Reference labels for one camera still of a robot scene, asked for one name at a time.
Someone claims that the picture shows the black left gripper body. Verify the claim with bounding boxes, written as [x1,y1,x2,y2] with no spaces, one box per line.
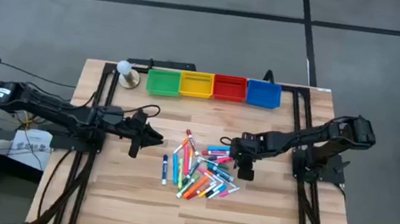
[116,107,149,159]

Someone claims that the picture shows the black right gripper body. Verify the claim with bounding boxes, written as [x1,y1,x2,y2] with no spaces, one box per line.
[230,136,265,183]

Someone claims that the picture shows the green cap small marker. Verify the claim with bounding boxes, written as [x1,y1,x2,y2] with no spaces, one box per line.
[197,156,232,171]

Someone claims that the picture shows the cyan highlighter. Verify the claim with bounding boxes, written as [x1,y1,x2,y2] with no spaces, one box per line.
[169,153,183,186]
[207,143,232,155]

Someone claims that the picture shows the teal Expo marker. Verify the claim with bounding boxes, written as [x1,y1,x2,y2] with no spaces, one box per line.
[205,162,237,183]

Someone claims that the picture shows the purple cap small marker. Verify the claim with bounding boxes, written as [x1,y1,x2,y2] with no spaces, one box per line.
[203,152,223,163]
[215,174,240,188]

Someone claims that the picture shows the pink red highlighter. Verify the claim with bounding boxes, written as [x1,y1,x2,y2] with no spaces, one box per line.
[180,143,193,177]

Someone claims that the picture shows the dark red Expo marker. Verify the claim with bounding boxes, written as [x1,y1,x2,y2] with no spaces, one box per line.
[183,128,203,156]

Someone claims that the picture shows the dark green Expo marker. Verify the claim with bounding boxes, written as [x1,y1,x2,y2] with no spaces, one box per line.
[180,156,204,189]

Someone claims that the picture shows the orange highlighter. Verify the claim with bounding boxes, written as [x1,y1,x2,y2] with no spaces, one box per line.
[183,173,211,203]

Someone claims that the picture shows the light green highlighter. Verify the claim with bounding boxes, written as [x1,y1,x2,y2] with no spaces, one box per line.
[174,157,187,191]

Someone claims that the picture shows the red cap small marker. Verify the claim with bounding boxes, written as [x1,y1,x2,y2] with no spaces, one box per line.
[188,180,217,203]

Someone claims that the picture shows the light green Expo marker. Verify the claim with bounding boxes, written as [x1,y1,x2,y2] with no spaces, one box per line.
[175,170,201,202]

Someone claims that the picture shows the green plastic basket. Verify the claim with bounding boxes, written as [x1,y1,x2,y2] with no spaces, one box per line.
[144,68,183,99]

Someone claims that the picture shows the red plastic basket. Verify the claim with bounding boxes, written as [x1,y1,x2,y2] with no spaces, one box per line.
[211,73,250,104]

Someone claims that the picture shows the blue plastic basket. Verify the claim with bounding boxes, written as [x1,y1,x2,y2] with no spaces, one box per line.
[243,78,284,111]

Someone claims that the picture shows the yellow plastic basket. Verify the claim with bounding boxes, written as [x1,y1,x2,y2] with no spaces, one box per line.
[177,69,217,100]

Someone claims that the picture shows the white bulb brass lamp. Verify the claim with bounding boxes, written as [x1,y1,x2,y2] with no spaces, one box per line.
[113,58,143,91]

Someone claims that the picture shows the black power strip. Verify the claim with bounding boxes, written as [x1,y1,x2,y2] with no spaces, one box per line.
[126,54,199,75]

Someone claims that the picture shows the white printed paper bag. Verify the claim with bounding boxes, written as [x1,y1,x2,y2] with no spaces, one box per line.
[8,126,55,173]

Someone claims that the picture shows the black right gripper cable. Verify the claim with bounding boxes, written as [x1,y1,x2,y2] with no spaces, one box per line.
[219,135,235,149]

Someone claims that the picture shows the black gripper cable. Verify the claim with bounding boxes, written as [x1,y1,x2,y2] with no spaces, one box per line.
[121,100,162,121]
[219,135,235,149]

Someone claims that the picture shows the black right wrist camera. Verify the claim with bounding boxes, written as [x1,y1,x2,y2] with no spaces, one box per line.
[241,131,266,147]

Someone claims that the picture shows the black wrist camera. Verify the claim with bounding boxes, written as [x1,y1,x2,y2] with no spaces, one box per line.
[241,131,266,147]
[100,104,126,127]

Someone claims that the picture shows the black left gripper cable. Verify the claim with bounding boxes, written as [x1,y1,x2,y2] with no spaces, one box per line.
[121,100,162,121]

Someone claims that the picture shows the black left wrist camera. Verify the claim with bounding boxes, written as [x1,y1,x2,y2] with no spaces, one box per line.
[100,104,126,127]

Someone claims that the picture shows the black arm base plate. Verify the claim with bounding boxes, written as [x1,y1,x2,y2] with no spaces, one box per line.
[289,147,350,186]
[48,123,106,155]

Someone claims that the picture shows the black aluminium table frame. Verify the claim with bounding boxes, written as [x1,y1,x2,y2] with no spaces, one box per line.
[264,84,372,224]
[30,54,130,224]

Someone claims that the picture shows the black cable bracket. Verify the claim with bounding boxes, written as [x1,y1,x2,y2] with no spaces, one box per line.
[262,68,277,84]

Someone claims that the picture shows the yellow cable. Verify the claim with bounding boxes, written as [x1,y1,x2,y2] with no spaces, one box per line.
[21,110,48,133]

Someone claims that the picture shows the thin black cable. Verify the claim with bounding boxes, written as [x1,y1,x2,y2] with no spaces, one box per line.
[0,61,79,90]

